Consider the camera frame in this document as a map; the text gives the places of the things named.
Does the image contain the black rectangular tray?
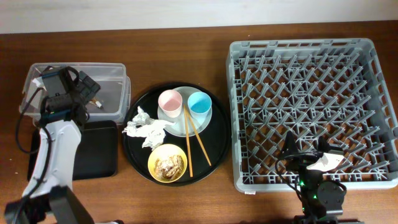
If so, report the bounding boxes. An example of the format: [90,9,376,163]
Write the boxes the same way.
[27,119,119,182]

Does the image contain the clear plastic waste bin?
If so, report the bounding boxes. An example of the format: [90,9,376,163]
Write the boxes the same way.
[19,62,131,124]

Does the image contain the brown snack wrapper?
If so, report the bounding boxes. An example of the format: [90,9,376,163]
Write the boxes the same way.
[90,99,103,110]

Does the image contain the pale green plate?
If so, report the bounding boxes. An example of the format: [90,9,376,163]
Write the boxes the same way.
[157,86,213,138]

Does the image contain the yellow bowl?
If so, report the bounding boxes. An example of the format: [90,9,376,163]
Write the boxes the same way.
[147,144,188,184]

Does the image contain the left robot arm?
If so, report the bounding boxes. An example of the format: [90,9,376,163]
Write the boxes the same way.
[4,67,100,223]

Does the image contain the pink plastic cup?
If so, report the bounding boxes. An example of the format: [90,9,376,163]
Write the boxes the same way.
[158,90,183,118]

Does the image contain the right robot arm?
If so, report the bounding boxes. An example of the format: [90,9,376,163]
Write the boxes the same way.
[274,131,347,224]

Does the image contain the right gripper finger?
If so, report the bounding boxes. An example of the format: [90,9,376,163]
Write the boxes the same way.
[317,136,331,152]
[281,131,299,156]

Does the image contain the grey dishwasher rack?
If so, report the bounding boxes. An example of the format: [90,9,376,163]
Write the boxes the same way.
[226,38,397,194]

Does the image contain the food scraps and rice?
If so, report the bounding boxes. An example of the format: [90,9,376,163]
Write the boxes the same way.
[154,155,184,181]

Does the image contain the wooden chopstick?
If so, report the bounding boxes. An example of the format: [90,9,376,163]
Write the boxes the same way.
[182,104,193,177]
[183,105,211,166]

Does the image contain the white napkin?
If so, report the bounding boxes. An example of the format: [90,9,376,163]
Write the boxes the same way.
[122,106,175,150]

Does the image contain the round black serving tray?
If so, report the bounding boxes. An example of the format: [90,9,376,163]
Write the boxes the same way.
[122,82,231,187]

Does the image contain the blue plastic cup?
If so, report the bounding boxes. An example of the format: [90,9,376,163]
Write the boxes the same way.
[187,91,212,119]

